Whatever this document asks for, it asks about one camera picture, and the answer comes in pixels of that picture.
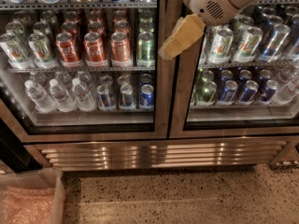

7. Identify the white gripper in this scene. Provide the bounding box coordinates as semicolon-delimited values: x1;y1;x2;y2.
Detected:
158;0;241;60

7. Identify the glass fridge door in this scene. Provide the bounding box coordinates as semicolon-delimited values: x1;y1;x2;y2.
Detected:
1;0;178;144
170;0;299;138

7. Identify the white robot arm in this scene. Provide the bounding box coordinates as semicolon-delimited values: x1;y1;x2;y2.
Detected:
159;0;258;60

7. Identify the right fridge left 7up can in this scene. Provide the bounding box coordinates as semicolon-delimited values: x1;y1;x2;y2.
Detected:
208;28;234;64

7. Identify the fridge 7up can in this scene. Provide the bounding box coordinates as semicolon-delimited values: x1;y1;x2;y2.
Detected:
232;26;263;63
208;28;234;64

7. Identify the right fridge green can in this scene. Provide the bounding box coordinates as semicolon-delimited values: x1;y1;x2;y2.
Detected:
196;81;217;106

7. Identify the right fridge left blue can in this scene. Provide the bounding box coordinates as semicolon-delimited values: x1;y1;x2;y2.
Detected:
218;80;238;105

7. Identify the fridge blue can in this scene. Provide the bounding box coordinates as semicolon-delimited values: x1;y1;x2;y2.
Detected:
257;79;279;105
218;80;238;105
237;80;259;105

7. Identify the right fridge water bottle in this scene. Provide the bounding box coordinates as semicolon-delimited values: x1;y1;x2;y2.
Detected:
275;75;299;105

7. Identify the steel fridge vent grille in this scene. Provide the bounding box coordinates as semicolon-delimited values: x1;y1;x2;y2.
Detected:
25;135;298;172

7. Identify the green soda can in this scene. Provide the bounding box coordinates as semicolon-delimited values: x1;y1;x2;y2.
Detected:
136;32;155;66

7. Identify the front right coca-cola can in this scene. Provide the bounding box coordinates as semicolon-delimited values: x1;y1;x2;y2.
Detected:
110;32;133;67

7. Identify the coca-cola can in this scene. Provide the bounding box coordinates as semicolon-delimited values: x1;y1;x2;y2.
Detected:
56;32;81;68
110;32;133;67
84;32;108;67

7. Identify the blue pepsi can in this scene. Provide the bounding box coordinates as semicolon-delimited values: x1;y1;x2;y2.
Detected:
140;84;154;109

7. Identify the middle red bull can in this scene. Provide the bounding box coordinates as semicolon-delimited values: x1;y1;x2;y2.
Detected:
120;84;135;110

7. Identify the red bull can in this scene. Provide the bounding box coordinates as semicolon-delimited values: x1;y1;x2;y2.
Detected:
97;85;116;111
120;84;135;110

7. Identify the silver blue tall can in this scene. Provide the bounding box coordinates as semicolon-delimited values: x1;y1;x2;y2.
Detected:
257;23;291;63

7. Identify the front middle coca-cola can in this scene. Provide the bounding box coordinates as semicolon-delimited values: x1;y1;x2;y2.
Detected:
84;32;108;67

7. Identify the left red bull can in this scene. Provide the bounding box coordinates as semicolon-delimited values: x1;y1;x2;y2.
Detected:
97;85;116;111

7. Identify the front left coca-cola can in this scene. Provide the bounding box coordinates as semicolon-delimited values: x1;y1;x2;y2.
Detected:
56;32;81;68

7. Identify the middle water bottle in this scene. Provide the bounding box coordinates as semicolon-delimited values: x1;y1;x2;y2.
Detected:
50;79;77;112

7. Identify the left water bottle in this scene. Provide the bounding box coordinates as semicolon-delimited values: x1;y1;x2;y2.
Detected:
24;80;57;113

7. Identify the front left 7up can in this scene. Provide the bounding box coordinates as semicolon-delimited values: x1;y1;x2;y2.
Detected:
0;33;31;69

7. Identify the clear plastic bin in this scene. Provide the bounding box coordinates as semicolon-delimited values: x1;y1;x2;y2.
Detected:
0;168;66;224

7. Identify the pink bubble wrap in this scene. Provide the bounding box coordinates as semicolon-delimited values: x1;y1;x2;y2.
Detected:
2;187;55;224

